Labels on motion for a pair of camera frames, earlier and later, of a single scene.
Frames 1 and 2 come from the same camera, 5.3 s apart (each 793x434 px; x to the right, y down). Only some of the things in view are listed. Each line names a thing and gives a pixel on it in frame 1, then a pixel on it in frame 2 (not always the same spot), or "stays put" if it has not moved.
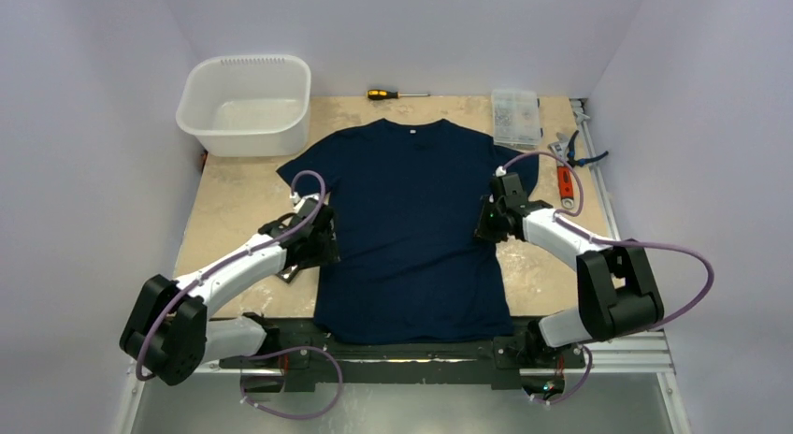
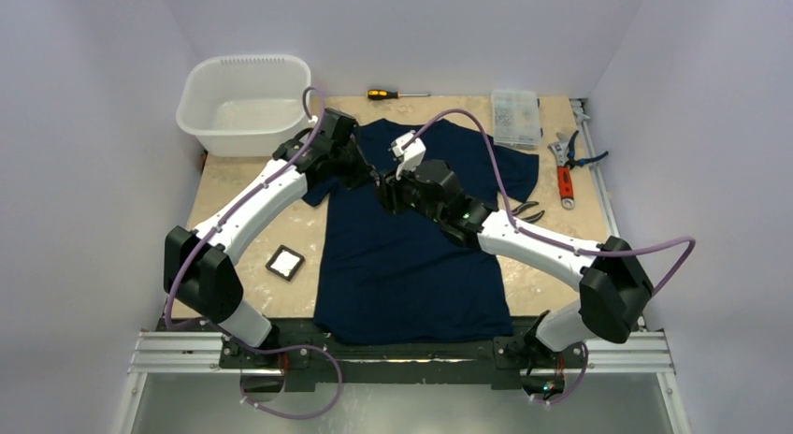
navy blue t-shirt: x=407 y=200 stays put
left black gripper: x=326 y=255 → x=364 y=173
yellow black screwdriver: x=379 y=94 stays put
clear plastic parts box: x=515 y=119 stays put
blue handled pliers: x=571 y=155 stays put
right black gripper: x=491 y=224 → x=392 y=195
